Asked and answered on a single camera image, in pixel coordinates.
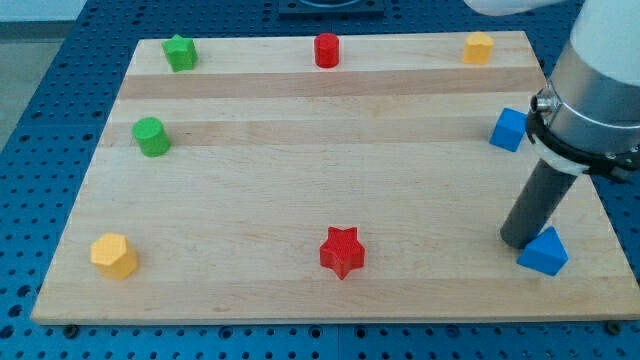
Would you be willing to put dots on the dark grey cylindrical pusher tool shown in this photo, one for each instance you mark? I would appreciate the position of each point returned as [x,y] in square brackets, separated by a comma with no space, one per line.
[542,193]

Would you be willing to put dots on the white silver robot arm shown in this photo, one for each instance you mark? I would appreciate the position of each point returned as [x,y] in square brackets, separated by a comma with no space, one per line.
[586,118]

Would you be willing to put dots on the blue triangle block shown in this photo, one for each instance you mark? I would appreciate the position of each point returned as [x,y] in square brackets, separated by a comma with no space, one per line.
[545,254]

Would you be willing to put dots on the blue cube block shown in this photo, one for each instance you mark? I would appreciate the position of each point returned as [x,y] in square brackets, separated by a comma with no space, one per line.
[509,130]

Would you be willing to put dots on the yellow heart block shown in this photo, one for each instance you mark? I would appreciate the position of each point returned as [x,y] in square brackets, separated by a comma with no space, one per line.
[477,49]

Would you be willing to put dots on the light wooden board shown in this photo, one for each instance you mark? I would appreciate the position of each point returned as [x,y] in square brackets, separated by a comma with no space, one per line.
[268,151]

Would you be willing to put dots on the red star block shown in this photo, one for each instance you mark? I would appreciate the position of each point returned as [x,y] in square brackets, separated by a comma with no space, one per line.
[342,252]

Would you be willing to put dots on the red cylinder block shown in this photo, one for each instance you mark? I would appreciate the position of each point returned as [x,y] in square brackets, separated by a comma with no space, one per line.
[326,50]

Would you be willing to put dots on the green star block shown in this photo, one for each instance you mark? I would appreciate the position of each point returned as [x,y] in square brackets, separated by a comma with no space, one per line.
[180,53]

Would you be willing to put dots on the green cylinder block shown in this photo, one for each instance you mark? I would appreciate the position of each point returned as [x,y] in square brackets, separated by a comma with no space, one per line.
[151,137]

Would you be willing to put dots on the yellow hexagon block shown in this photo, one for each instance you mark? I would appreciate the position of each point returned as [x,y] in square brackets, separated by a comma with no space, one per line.
[114,256]

